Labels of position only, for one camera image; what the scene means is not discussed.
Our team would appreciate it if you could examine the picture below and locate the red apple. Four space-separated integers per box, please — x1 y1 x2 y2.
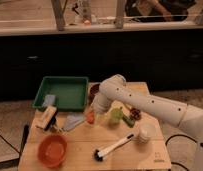
86 111 95 124

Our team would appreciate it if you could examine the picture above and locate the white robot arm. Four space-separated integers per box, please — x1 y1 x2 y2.
92 74 203 171

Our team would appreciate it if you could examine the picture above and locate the green plastic tray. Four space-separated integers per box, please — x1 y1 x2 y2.
33 76 88 112

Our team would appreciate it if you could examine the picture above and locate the dark red bowl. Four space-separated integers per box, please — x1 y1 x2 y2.
89 84 99 102

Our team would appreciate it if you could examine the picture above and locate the green pear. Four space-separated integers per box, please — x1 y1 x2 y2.
110 108 123 124

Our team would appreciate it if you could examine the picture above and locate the red grape bunch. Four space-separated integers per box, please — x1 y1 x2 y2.
130 108 141 120

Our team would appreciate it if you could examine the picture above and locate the grey folded cloth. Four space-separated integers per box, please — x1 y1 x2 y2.
63 115 85 131

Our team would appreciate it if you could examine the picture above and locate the dark green cucumber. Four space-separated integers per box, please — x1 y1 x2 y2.
122 115 135 128

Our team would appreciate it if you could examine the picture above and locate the white plastic cup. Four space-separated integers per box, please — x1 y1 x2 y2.
138 123 156 143

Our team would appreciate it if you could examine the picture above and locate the wooden scrub brush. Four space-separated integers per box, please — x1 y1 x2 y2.
36 106 57 130

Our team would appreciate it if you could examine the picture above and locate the orange plastic bowl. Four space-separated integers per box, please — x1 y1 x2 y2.
37 134 67 168

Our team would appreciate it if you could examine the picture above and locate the white handled dish brush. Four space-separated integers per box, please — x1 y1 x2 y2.
93 134 134 162

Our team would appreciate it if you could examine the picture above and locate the black cable on floor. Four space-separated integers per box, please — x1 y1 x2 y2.
165 133 203 171

